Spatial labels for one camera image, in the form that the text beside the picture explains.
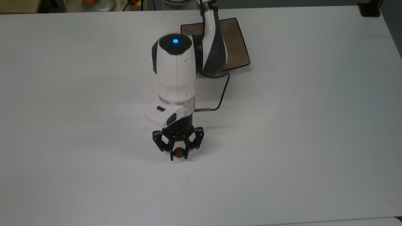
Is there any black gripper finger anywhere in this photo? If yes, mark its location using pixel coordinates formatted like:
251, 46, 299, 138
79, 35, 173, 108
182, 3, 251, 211
184, 126, 205, 160
152, 129, 175, 161

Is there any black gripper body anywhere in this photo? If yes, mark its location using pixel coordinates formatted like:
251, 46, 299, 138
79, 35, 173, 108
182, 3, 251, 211
163, 114, 195, 148

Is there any tan cardboard board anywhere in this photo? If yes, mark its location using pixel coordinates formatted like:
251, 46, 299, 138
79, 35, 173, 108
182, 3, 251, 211
0, 0, 40, 14

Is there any small box with fruit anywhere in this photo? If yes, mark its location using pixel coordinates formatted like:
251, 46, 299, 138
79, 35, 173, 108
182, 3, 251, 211
128, 0, 147, 12

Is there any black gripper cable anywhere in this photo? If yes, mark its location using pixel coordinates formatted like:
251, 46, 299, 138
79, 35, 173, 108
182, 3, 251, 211
194, 72, 231, 112

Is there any square brown ceramic plate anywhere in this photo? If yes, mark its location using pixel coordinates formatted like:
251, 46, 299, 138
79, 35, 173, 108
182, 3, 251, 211
180, 18, 251, 71

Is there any white mounted sensor box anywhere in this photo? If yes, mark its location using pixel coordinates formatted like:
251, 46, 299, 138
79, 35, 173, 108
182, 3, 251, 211
144, 100, 186, 128

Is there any green bowl with fruit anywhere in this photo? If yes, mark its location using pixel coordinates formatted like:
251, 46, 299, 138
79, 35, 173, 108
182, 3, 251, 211
82, 0, 117, 13

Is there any black stand clamp base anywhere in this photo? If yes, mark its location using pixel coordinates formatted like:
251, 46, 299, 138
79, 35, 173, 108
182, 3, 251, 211
357, 0, 383, 17

